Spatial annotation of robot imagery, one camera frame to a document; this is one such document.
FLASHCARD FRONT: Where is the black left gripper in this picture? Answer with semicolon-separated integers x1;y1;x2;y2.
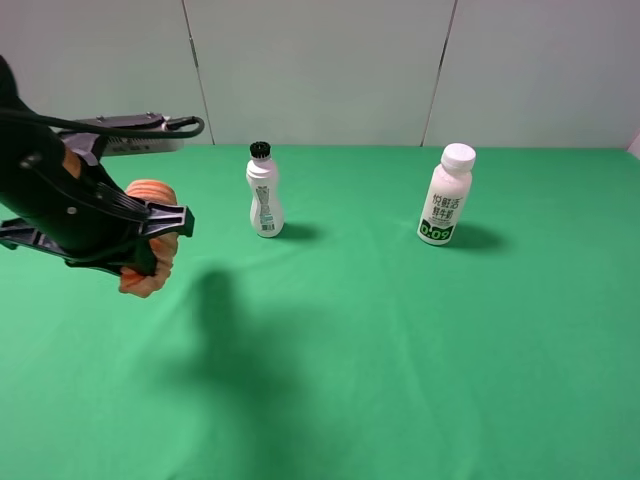
1;121;195;276

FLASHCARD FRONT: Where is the orange striped bread loaf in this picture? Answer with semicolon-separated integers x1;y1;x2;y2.
117;178;180;300

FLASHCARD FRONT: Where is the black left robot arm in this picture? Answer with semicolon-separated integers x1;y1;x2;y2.
1;62;204;276

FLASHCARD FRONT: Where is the white bottle with black cap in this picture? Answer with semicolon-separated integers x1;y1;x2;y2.
246;141;285;238

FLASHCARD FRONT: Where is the white milk bottle green label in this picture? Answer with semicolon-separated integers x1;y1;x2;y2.
417;143;476;246

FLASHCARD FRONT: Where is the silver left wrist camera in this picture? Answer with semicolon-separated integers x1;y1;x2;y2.
51;112;184;162

